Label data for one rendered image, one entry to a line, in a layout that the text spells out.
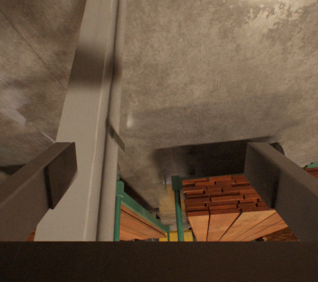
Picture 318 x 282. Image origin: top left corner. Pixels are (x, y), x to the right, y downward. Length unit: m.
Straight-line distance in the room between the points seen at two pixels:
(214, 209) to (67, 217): 1.37
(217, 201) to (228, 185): 0.13
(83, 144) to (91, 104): 0.07
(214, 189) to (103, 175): 1.36
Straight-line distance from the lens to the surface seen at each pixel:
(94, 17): 0.51
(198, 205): 1.60
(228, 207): 1.61
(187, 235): 6.75
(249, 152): 0.17
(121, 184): 2.01
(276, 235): 9.47
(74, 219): 0.28
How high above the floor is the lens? 0.90
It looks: 32 degrees down
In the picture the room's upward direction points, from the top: 177 degrees clockwise
